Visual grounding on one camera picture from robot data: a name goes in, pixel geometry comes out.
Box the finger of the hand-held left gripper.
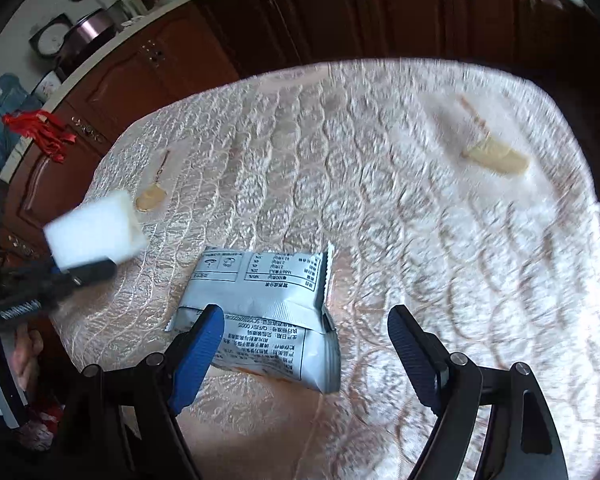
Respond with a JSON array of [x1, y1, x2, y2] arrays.
[[47, 258, 119, 289]]

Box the silver printed snack packet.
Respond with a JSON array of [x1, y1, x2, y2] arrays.
[[165, 242, 342, 395]]

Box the brown wooden kitchen cabinets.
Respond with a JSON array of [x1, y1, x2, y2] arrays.
[[0, 0, 600, 281]]

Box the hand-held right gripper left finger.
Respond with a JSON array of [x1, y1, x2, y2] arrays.
[[55, 305, 225, 480]]

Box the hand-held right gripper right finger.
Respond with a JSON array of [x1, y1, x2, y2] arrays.
[[387, 306, 569, 480]]

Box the small beige scrap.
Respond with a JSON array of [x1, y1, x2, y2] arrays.
[[134, 152, 170, 214]]

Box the pink rice cooker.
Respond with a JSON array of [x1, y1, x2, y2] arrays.
[[61, 7, 120, 63]]

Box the blue water jug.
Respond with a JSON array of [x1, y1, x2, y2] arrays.
[[0, 74, 42, 173]]

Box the person's left hand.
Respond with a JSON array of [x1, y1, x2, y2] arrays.
[[0, 327, 44, 401]]

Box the white foam block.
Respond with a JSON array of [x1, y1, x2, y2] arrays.
[[43, 190, 149, 272]]

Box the beige peel piece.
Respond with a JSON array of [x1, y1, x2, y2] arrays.
[[457, 94, 532, 177]]

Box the red tassel ornament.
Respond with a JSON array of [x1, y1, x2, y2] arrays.
[[1, 109, 79, 164]]

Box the beige embossed tablecloth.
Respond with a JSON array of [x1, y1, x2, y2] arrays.
[[55, 57, 600, 480]]

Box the round dial kitchen scale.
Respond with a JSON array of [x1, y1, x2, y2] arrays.
[[28, 14, 72, 59]]

